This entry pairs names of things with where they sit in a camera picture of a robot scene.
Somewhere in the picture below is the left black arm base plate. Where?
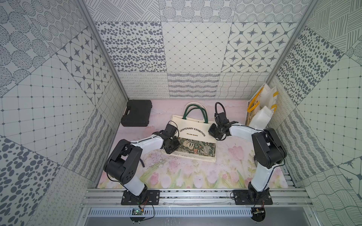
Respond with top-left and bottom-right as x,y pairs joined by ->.
121,190 -> 160,205

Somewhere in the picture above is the small circuit board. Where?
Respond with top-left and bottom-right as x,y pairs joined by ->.
131,208 -> 144,217
251,207 -> 266,222

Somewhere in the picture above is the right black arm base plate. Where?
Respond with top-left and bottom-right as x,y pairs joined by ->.
231,189 -> 273,205

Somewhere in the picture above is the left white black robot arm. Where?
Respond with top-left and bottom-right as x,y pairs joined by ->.
103,121 -> 180,201

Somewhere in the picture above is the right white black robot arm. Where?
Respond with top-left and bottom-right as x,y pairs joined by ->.
208,112 -> 287,199

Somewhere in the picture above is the right small circuit board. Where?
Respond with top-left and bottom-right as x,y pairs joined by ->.
251,207 -> 266,222

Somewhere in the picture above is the starry night canvas tote bag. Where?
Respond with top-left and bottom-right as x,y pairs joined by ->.
185,102 -> 207,110

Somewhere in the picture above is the left small circuit board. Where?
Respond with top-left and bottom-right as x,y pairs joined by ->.
131,208 -> 144,217

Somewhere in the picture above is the aluminium rail frame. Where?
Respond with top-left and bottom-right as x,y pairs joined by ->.
80,188 -> 313,207

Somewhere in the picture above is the black plastic tool case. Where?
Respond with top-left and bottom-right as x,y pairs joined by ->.
121,100 -> 152,127

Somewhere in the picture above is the yellow handled illustrated tote bag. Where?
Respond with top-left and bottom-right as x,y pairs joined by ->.
246,83 -> 279,130

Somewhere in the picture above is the green handled floral tote bag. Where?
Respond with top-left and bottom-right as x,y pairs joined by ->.
171,105 -> 217,163

